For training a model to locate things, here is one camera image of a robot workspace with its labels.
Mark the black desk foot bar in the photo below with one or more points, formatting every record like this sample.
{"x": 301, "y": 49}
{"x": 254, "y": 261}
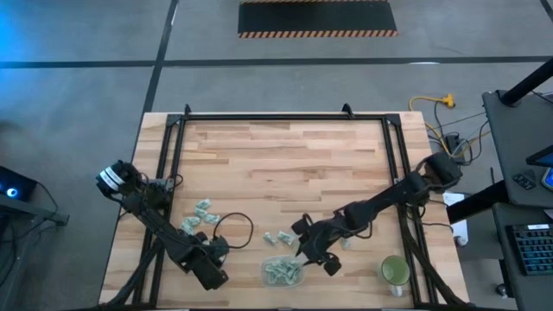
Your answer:
{"x": 475, "y": 201}

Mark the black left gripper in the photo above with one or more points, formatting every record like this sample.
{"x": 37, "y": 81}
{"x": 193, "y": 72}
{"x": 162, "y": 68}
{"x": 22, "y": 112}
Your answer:
{"x": 216, "y": 249}

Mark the monitor with blue screen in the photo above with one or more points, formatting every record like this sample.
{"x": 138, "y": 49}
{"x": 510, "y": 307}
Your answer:
{"x": 542, "y": 159}

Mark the dark grey desk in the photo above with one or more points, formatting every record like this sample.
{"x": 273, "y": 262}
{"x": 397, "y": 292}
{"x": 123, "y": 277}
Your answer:
{"x": 518, "y": 138}
{"x": 535, "y": 293}

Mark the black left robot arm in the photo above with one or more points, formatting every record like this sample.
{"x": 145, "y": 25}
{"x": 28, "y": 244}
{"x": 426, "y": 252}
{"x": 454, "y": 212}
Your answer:
{"x": 173, "y": 239}

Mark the black computer blue light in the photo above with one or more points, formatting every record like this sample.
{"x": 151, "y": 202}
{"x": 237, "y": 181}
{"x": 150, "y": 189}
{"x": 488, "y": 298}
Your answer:
{"x": 13, "y": 185}

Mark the black pole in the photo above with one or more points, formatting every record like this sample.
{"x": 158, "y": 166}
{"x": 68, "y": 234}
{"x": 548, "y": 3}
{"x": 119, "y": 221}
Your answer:
{"x": 525, "y": 84}

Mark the black aluminium table frame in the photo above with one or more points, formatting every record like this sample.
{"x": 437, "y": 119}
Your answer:
{"x": 281, "y": 117}

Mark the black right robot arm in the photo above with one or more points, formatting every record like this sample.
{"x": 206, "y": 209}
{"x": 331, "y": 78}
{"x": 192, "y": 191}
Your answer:
{"x": 380, "y": 203}

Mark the clear plastic container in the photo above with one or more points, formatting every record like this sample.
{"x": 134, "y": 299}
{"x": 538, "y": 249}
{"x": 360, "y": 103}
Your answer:
{"x": 262, "y": 283}

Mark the black power strip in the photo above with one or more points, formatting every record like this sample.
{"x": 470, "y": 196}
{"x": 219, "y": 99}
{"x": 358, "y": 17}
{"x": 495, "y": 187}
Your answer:
{"x": 453, "y": 142}

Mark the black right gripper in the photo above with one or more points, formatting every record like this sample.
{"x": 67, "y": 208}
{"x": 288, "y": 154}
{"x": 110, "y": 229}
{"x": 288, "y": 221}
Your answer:
{"x": 319, "y": 239}

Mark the dark grey cart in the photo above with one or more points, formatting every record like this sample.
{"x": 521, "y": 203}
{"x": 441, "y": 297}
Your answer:
{"x": 26, "y": 242}

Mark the black caster wheel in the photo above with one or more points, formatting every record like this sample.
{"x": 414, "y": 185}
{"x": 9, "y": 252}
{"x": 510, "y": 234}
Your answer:
{"x": 501, "y": 290}

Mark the black hazard striped floor mat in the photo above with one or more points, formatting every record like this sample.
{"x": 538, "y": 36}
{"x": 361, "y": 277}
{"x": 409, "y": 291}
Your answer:
{"x": 315, "y": 17}

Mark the small black controller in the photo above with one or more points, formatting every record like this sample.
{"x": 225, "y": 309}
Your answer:
{"x": 523, "y": 181}

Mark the blue backlit keyboard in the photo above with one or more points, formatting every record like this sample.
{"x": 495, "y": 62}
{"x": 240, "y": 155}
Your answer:
{"x": 533, "y": 250}

